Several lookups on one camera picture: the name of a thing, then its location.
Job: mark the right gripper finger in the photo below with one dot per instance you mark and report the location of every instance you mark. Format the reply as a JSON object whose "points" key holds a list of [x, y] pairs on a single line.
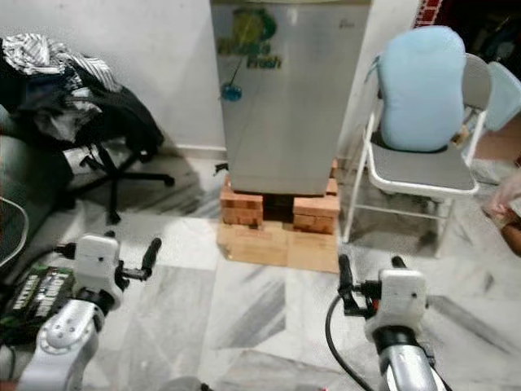
{"points": [[346, 275], [399, 262]]}

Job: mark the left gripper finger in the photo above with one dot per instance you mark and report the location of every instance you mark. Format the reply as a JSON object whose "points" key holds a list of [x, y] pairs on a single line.
{"points": [[108, 235], [151, 256]]}

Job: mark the small white fridge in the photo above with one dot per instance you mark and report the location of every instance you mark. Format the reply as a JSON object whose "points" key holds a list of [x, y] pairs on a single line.
{"points": [[293, 122]]}

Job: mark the red brick stack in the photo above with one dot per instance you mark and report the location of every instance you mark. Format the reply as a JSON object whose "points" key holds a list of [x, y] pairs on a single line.
{"points": [[316, 213], [242, 206]]}

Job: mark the grey white folding chair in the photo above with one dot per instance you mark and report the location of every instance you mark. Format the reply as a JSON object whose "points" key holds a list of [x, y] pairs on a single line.
{"points": [[419, 171]]}

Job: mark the green printed box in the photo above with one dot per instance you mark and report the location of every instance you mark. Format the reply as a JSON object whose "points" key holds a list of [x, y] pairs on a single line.
{"points": [[37, 297]]}

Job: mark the dark green armchair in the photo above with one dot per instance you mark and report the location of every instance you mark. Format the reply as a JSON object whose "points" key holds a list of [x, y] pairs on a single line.
{"points": [[16, 195]]}

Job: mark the pink plastic bag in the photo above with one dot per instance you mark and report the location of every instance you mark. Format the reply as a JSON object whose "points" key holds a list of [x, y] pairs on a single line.
{"points": [[505, 204]]}

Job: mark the black garment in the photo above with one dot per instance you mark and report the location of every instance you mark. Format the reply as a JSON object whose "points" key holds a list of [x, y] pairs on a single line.
{"points": [[126, 114]]}

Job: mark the light blue cushion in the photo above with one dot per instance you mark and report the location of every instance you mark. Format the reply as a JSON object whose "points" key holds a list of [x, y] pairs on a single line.
{"points": [[423, 90]]}

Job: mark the blue hanging ornament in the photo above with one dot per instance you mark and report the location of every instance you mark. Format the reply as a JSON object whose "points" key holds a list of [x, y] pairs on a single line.
{"points": [[232, 90]]}

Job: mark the striped black white cloth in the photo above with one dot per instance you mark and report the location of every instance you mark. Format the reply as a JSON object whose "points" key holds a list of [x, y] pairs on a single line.
{"points": [[37, 53]]}

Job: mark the light blue round seat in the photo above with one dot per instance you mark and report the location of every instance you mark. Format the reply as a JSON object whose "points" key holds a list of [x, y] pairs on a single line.
{"points": [[503, 94]]}

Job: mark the red patterned cloth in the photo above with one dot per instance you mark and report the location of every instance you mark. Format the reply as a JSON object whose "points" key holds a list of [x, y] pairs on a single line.
{"points": [[427, 10]]}

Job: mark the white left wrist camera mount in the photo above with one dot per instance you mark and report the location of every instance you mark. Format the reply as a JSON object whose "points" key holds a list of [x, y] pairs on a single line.
{"points": [[98, 265]]}

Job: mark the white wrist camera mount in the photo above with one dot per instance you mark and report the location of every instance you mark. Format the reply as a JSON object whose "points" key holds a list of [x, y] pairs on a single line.
{"points": [[399, 297], [98, 265]]}

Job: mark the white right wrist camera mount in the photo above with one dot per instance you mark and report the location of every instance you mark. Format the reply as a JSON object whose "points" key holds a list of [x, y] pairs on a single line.
{"points": [[399, 297]]}

